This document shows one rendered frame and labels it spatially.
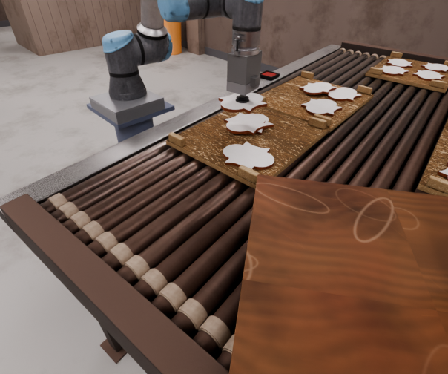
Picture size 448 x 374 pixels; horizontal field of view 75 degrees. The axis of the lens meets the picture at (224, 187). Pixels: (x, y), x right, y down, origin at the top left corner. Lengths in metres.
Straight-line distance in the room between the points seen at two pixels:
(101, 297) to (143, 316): 0.08
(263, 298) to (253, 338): 0.05
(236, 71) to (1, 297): 1.61
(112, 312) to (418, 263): 0.47
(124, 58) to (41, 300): 1.25
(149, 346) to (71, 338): 1.19
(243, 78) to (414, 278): 0.62
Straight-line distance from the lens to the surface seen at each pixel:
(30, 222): 0.73
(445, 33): 3.69
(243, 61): 0.85
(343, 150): 0.99
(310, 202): 0.56
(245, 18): 0.84
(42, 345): 1.70
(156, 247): 0.63
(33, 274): 1.96
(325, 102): 1.24
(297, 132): 1.00
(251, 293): 0.42
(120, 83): 1.28
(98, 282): 0.57
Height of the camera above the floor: 1.39
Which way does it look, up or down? 39 degrees down
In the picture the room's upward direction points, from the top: 1 degrees clockwise
